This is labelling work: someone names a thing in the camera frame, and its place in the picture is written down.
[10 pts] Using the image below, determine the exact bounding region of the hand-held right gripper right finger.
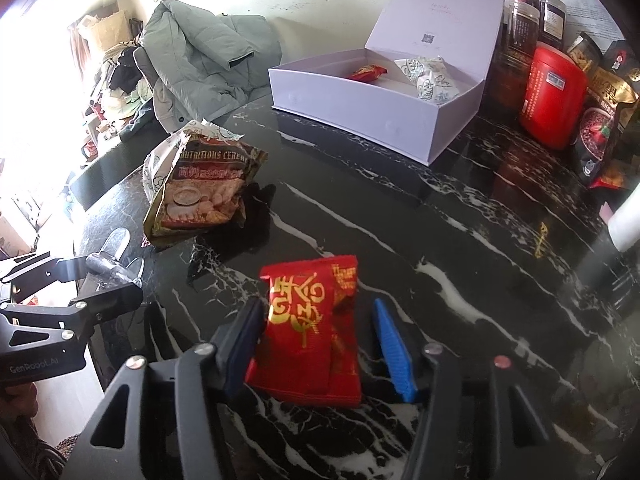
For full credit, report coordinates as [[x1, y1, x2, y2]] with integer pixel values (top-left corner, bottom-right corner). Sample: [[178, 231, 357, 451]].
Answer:
[[372, 299, 566, 480]]

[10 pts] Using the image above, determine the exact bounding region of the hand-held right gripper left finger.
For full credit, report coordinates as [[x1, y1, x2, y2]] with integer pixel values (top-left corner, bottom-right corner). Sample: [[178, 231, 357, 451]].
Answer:
[[60, 297, 266, 480]]

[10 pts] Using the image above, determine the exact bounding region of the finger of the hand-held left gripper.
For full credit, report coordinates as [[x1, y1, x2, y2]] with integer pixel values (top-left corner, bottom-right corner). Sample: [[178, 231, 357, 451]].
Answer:
[[0, 282, 144, 347], [0, 254, 92, 286]]

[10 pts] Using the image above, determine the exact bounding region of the red packet with gold print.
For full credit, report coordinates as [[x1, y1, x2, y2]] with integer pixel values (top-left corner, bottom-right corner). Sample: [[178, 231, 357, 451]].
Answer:
[[245, 255, 363, 408]]

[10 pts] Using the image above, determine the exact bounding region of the white printed snack packet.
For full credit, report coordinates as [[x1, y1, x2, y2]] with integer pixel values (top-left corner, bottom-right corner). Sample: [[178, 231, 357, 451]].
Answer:
[[394, 56, 446, 83], [415, 71, 461, 106], [143, 119, 246, 201]]

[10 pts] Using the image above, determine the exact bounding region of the gold cereal packet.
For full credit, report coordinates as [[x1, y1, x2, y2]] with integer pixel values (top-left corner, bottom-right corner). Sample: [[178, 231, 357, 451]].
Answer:
[[142, 132, 268, 246]]

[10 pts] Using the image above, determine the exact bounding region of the lavender gift box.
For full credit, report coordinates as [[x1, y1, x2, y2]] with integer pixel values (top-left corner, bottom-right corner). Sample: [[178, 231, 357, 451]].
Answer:
[[268, 0, 506, 166]]

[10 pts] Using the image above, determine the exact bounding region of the red cartoon snack packet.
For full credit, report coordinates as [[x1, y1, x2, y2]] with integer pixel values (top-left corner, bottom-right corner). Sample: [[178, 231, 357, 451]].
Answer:
[[350, 64, 388, 82]]

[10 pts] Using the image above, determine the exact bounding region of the person's left hand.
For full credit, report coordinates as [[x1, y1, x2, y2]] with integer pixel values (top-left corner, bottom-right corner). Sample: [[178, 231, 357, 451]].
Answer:
[[0, 382, 38, 413]]

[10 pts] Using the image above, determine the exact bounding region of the cardboard box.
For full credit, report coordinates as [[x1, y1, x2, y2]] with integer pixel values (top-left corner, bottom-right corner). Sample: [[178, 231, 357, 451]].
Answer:
[[0, 210, 37, 261]]

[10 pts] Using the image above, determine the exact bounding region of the dark green sofa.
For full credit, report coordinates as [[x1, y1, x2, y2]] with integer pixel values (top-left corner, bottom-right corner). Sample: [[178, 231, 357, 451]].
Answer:
[[70, 110, 166, 211]]

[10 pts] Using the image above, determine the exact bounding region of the pile of clothes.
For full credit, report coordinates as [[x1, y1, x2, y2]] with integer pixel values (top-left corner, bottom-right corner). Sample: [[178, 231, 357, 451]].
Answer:
[[85, 42, 151, 136]]

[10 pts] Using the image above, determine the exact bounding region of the brown paper bag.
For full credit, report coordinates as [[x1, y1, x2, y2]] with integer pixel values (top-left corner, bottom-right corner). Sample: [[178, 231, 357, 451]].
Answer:
[[77, 8, 131, 53]]

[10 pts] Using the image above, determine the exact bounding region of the white rolled paper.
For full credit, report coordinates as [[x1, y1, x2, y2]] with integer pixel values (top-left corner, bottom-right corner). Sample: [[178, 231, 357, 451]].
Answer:
[[607, 200, 640, 252]]

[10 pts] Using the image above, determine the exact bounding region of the grey-green down jacket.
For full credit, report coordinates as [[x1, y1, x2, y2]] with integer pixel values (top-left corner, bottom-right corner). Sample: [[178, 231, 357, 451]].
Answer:
[[135, 0, 283, 131]]

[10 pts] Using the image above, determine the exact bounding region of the red gold snack packet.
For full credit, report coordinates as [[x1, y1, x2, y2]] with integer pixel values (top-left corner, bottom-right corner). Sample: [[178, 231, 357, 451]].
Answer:
[[590, 170, 631, 191]]

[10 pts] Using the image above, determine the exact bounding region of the dark brown jar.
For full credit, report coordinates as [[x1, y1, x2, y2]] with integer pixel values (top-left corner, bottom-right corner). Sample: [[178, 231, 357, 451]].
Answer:
[[492, 52, 532, 111]]

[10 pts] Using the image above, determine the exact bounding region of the red canister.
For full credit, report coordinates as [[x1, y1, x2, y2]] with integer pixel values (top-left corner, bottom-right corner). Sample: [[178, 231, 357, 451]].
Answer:
[[518, 44, 588, 150]]

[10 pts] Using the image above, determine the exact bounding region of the black and gold cereal pouch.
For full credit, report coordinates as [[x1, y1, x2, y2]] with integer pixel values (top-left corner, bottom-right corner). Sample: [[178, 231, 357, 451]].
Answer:
[[570, 40, 640, 188]]

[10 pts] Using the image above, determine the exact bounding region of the clear jar with brown contents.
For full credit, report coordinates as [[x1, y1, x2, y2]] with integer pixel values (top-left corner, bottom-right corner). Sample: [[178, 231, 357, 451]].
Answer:
[[502, 0, 541, 56]]

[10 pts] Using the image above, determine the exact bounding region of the clear jar with dark label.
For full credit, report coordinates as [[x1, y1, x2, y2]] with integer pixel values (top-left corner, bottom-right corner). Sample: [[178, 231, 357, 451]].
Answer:
[[539, 0, 568, 51]]

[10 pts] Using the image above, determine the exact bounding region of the printed paper sheet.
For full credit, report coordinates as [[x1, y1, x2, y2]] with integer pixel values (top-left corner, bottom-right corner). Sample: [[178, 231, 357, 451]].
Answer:
[[565, 0, 626, 43]]

